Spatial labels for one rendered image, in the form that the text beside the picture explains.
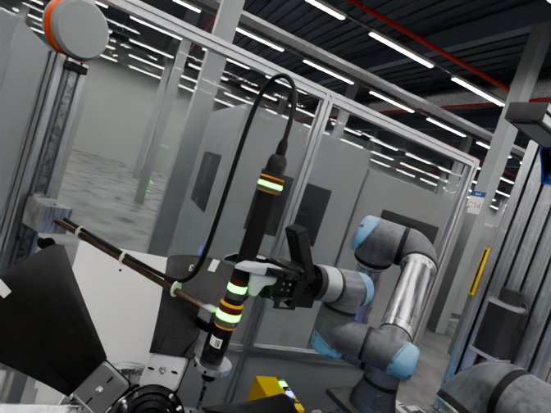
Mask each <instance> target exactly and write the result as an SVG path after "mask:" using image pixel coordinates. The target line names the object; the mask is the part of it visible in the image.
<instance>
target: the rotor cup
mask: <svg viewBox="0 0 551 413"><path fill-rule="evenodd" d="M122 397H123V399H122V400H121V401H119V399H120V398H122ZM118 401H119V402H118ZM103 413H184V407H183V404H182V402H181V400H180V399H179V397H178V396H177V395H176V394H175V393H174V392H173V391H172V390H171V389H169V388H168V387H166V386H163V385H160V384H155V383H151V384H145V385H142V386H140V387H139V386H138V384H131V386H129V387H128V389H127V390H126V391H125V392H124V393H123V394H122V395H121V396H120V397H119V398H118V399H117V400H116V401H115V402H114V403H113V404H112V405H111V406H110V407H109V408H108V409H107V410H105V411H104V412H103Z"/></svg>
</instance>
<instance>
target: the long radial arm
mask: <svg viewBox="0 0 551 413"><path fill-rule="evenodd" d="M81 409H82V406H70V405H44V404H18V403H0V413H79V412H78V410H81Z"/></svg>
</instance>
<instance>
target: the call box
mask: <svg viewBox="0 0 551 413"><path fill-rule="evenodd" d="M280 393H283V394H286V391H285V390H284V389H283V386H281V385H280V382H278V380H277V379H276V377H267V376H255V377H254V380H253V384H252V387H251V389H250V392H249V395H248V399H247V401H252V400H256V399H260V398H264V397H270V396H274V395H277V394H280ZM286 395H287V394H286ZM293 404H294V406H295V407H296V409H297V411H298V413H304V409H303V407H302V405H301V404H300V403H299V404H296V403H294V402H293Z"/></svg>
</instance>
